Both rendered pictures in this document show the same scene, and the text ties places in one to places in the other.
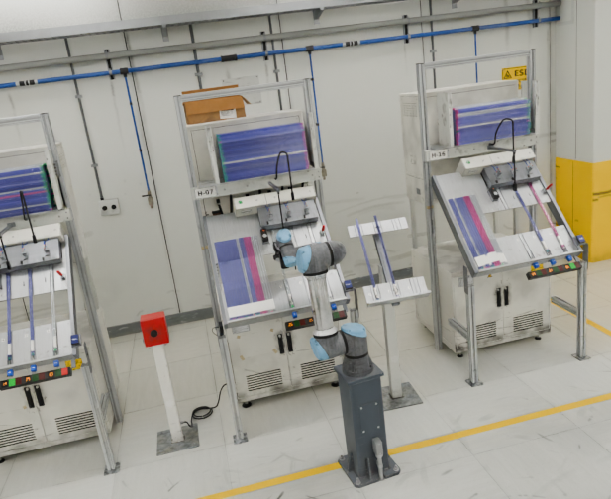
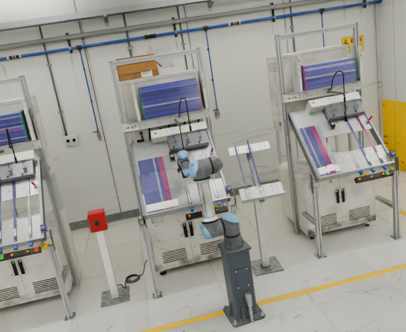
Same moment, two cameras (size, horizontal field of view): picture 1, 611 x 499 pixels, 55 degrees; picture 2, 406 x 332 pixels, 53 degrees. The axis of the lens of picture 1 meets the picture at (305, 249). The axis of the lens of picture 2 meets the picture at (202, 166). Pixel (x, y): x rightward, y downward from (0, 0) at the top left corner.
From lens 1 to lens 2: 0.19 m
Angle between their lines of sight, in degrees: 2
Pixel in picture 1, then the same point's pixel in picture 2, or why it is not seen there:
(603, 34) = not seen: outside the picture
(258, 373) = (170, 251)
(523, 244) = (352, 158)
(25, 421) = (12, 284)
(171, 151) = (112, 101)
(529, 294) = (359, 193)
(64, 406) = (39, 274)
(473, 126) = (316, 77)
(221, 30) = (144, 17)
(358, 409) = (234, 272)
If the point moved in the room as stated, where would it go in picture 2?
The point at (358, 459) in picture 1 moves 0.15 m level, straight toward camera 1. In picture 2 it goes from (235, 307) to (236, 321)
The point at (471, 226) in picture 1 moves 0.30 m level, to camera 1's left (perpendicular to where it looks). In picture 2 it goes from (316, 146) to (281, 151)
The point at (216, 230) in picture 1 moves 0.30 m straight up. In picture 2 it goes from (139, 153) to (132, 118)
